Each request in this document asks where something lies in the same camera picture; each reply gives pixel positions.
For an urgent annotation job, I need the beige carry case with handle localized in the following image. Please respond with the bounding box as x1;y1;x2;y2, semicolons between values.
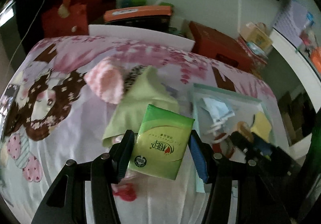
240;22;273;51

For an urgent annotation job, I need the red gift bag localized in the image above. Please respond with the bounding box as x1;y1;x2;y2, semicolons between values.
42;0;116;38

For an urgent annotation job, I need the black white leopard scrunchie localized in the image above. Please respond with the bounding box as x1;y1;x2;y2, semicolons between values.
124;65;147;94

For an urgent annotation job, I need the red tape roll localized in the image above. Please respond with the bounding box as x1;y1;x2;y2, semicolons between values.
211;133;235;159

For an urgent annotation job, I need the lavender perforated basket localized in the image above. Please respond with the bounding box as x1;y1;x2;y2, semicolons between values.
273;0;313;48

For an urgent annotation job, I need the white curved desk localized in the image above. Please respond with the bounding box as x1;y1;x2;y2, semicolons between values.
269;29;321;112

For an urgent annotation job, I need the light blue face mask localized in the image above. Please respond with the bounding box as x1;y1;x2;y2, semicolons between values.
202;97;235;123

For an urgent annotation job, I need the red cardboard box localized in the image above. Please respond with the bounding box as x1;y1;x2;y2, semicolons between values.
189;21;253;72

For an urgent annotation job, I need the round tan pouch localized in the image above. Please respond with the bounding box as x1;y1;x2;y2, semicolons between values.
232;121;254;142

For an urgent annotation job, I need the red fuzzy hair tie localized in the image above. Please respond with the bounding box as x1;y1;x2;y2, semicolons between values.
112;182;138;202

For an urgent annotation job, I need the pink cream scrunchie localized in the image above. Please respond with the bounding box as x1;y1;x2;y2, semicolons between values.
111;133;131;146

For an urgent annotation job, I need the white tray with teal rim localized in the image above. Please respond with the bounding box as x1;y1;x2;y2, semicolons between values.
189;82;278;193

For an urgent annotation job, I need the pink cartoon print bedsheet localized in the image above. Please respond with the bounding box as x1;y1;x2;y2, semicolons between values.
1;36;288;223

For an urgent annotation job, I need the orange black box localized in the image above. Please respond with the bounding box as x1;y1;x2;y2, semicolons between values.
103;5;172;33

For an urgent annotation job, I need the pink white fuzzy cloth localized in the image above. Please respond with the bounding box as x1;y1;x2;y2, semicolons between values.
84;57;125;104

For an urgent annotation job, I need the light green cloth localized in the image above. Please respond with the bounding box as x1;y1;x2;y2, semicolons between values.
102;66;180;147

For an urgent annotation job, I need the blue wet wipes pack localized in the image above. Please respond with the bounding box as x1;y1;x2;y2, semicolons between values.
246;42;267;57

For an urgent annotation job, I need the white foam board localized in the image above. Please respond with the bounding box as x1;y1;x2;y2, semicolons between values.
89;24;195;52

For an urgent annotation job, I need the yellow sponge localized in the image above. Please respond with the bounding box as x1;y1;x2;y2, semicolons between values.
250;111;272;143

